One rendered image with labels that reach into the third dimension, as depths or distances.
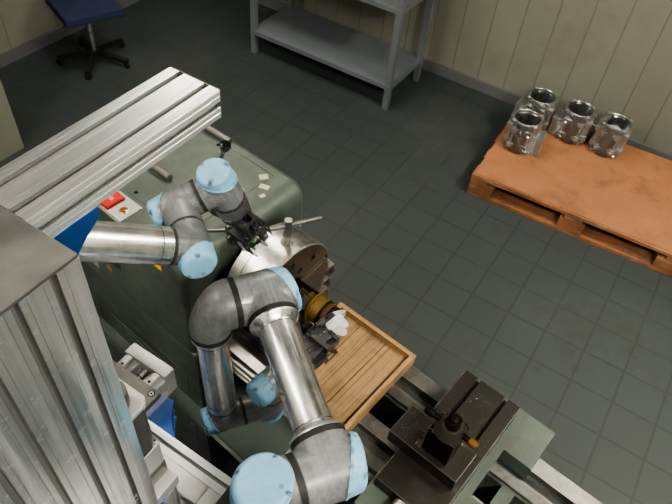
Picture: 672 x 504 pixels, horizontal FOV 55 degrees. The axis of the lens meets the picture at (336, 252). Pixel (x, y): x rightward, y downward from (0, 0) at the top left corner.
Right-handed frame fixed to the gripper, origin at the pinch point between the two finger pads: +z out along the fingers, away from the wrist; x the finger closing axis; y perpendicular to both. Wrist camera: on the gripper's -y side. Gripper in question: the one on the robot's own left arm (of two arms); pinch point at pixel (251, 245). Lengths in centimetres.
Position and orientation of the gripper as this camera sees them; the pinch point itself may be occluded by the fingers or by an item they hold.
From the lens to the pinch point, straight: 163.1
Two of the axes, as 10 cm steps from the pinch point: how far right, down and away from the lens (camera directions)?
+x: 6.4, -7.2, 2.7
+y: 7.6, 5.2, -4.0
